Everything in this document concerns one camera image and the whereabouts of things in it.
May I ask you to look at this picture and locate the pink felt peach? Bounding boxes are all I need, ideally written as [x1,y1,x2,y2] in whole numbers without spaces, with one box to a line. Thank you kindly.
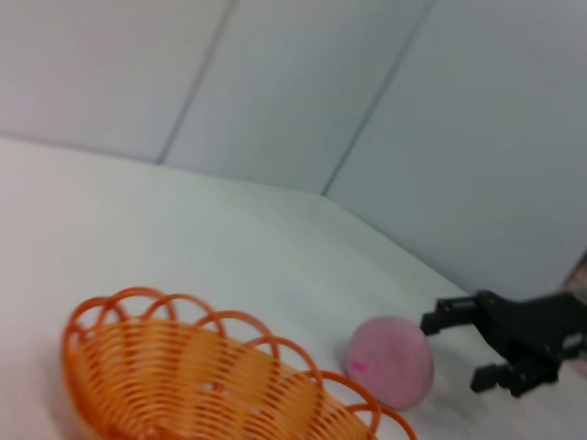
[341,314,436,412]

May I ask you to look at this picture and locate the orange plastic woven basket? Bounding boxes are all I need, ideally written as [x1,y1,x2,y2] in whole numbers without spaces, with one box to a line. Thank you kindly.
[61,286,418,440]

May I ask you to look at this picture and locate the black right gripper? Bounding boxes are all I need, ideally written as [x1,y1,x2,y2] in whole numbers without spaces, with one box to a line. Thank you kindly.
[420,290,587,398]

